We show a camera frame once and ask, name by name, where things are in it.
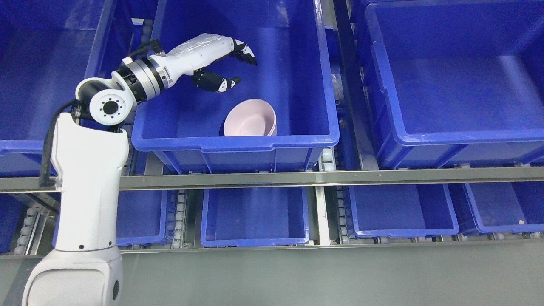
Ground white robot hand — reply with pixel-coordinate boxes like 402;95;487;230
161;33;258;93

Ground pink bowl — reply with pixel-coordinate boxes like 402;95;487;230
223;99;278;137

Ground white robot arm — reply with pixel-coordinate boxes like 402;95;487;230
22;33;257;306

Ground large blue bin centre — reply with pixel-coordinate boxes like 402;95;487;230
131;0;340;174

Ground large blue bin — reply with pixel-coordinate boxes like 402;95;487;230
0;0;133;177
131;0;340;174
361;0;544;169

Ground lower blue bin centre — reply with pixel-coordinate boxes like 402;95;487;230
200;187;310;247

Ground lower blue bin left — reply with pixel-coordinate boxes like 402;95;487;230
116;190;170;247

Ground large blue bin left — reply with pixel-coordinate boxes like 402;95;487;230
0;0;133;177

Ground large blue bin right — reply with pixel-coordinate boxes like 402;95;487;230
361;0;544;169

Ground lower blue bin far right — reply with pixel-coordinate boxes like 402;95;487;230
459;181;544;235

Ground metal shelf rail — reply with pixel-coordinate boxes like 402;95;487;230
0;166;544;195

